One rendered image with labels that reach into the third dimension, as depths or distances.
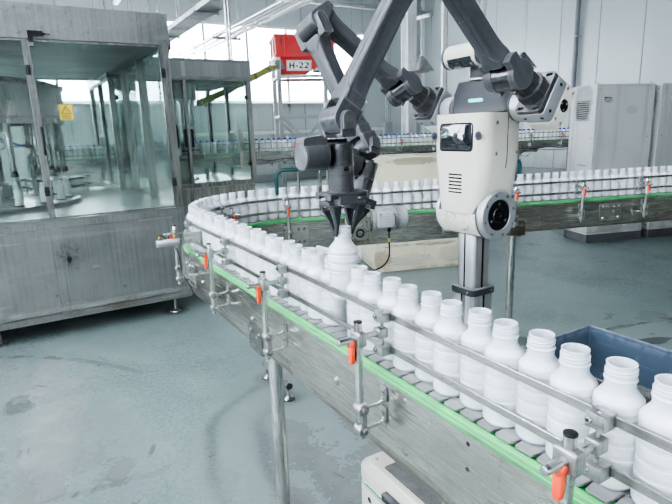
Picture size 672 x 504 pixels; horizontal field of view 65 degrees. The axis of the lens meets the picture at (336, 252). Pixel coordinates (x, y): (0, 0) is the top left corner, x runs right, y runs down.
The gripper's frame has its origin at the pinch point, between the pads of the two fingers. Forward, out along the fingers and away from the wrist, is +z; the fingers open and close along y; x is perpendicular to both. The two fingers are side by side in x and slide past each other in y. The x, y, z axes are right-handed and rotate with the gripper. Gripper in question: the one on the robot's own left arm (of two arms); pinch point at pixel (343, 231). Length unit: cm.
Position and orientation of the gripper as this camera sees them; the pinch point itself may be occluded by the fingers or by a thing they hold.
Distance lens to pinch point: 119.1
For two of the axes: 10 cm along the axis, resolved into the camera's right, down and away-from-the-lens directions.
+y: 8.6, -1.5, 4.9
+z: 0.4, 9.7, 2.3
